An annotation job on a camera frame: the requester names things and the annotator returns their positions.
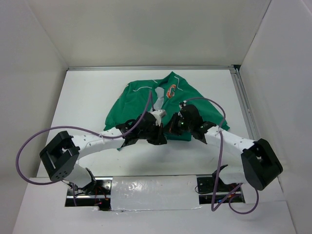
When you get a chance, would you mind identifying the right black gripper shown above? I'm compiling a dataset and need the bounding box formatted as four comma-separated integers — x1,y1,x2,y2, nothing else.
164,112,194,136

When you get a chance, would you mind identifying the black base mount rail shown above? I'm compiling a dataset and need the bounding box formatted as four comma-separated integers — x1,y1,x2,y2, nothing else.
65,175,236,212

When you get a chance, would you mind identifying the silver tape sheet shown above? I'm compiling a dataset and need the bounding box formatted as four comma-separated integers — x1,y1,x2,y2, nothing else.
111,175,200,211

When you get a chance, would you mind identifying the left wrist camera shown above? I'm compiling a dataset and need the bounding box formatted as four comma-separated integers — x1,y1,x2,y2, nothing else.
151,109,166,126

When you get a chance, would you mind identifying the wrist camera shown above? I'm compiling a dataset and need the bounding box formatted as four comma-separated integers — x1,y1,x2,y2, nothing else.
151,109,166,126
179,100,187,109

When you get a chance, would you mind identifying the green zip jacket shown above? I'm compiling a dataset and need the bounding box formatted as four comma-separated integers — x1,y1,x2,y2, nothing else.
104,72,230,130

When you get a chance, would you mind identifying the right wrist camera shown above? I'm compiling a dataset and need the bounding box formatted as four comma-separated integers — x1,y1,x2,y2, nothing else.
179,100,187,109

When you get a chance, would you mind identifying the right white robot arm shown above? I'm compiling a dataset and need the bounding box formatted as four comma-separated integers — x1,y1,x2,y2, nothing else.
164,104,283,191

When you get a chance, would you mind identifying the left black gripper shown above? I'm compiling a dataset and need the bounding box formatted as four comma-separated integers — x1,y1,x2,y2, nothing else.
138,122,168,146

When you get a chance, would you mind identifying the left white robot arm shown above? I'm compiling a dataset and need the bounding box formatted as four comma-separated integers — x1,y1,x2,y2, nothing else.
39,110,167,195

